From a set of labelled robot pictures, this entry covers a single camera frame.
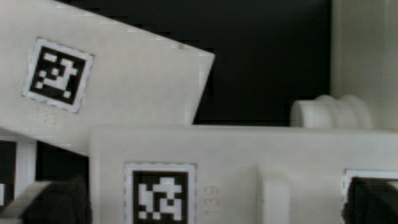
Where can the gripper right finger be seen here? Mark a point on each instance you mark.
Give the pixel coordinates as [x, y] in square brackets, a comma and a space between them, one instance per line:
[371, 204]

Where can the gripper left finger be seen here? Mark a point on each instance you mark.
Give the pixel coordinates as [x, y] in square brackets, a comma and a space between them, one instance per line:
[52, 203]

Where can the white door panel with peg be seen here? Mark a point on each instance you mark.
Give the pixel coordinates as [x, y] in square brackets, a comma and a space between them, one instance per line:
[211, 175]

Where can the white cabinet body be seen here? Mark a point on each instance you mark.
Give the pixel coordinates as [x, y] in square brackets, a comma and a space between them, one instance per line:
[359, 106]

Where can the white cabinet top block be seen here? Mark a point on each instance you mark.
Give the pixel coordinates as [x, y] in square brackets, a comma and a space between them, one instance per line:
[89, 73]

